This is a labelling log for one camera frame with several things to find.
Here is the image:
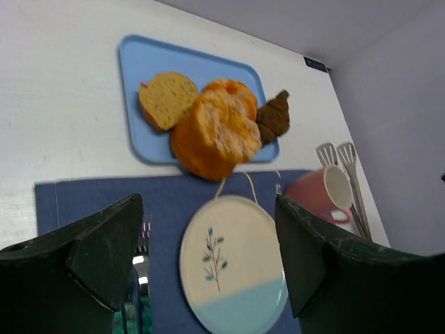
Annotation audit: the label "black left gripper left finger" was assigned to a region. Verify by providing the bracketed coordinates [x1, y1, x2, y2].
[1, 193, 143, 333]

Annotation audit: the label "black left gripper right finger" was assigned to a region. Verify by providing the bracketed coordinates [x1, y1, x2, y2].
[275, 195, 444, 333]

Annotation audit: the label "brown chocolate croissant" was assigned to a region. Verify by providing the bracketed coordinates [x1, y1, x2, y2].
[256, 90, 290, 146]

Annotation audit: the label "sliced yellow bread loaf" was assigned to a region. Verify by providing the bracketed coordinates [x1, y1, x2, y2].
[138, 72, 199, 132]

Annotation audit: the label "pink mug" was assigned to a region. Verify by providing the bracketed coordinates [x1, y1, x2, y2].
[284, 166, 353, 224]

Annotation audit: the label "white and blue plate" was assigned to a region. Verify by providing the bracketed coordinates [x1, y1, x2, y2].
[179, 196, 288, 333]

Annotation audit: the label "blue cloth placemat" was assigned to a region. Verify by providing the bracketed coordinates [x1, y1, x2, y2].
[34, 169, 314, 334]

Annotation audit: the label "steel tongs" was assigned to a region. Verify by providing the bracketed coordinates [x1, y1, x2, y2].
[315, 142, 373, 241]

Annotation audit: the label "large orange sugared bun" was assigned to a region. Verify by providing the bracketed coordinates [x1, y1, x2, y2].
[170, 90, 261, 181]

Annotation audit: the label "small orange bun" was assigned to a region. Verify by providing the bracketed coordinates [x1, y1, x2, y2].
[202, 79, 258, 108]

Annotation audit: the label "right corner label sticker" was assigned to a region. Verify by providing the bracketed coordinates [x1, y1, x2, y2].
[303, 56, 328, 73]

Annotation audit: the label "blue plastic tray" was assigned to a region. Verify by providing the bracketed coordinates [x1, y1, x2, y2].
[118, 35, 268, 165]

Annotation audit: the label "teal handled spoon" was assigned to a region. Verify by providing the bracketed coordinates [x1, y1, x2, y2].
[133, 254, 149, 296]

